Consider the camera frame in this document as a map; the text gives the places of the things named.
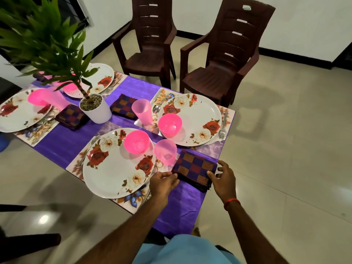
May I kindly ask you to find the person's left hand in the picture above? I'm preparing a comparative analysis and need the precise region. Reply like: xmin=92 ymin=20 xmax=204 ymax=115
xmin=149 ymin=171 xmax=180 ymax=208

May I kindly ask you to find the person's right hand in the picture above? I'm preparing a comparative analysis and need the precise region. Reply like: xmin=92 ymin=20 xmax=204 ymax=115
xmin=207 ymin=160 xmax=238 ymax=205

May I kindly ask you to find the white floral plate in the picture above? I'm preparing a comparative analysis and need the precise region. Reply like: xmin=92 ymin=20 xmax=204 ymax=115
xmin=82 ymin=127 xmax=158 ymax=199
xmin=0 ymin=88 xmax=54 ymax=133
xmin=159 ymin=93 xmax=223 ymax=147
xmin=62 ymin=63 xmax=116 ymax=100

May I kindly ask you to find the steel fork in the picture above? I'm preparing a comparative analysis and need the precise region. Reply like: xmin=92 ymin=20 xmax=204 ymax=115
xmin=218 ymin=110 xmax=230 ymax=142
xmin=81 ymin=137 xmax=100 ymax=165

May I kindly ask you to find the pink plastic bowl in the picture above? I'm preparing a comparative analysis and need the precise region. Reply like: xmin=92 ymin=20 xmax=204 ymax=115
xmin=62 ymin=82 xmax=81 ymax=95
xmin=27 ymin=88 xmax=51 ymax=107
xmin=158 ymin=113 xmax=183 ymax=139

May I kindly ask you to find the person's right forearm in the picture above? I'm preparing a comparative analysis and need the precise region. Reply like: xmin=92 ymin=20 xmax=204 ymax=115
xmin=225 ymin=202 xmax=289 ymax=264

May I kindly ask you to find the person's left forearm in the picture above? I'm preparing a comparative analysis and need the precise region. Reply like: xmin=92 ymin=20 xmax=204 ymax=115
xmin=76 ymin=196 xmax=168 ymax=264

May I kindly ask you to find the person's teal t-shirt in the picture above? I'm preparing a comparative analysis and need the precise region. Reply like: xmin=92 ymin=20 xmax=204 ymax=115
xmin=132 ymin=234 xmax=243 ymax=264

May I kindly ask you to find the purple tablecloth table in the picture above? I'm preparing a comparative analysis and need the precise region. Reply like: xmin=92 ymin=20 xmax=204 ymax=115
xmin=0 ymin=71 xmax=236 ymax=238

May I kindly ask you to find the red wrist thread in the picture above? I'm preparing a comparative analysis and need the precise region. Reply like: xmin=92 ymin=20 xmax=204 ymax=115
xmin=223 ymin=198 xmax=242 ymax=211

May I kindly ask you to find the green plant in white pot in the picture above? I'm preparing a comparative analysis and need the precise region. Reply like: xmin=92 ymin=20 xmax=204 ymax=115
xmin=0 ymin=0 xmax=113 ymax=125

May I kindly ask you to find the blue plastic bucket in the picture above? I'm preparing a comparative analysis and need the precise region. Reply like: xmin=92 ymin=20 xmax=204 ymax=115
xmin=0 ymin=133 xmax=10 ymax=153

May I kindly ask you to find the black metal grille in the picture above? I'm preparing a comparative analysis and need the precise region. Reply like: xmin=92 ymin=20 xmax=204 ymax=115
xmin=58 ymin=0 xmax=90 ymax=31

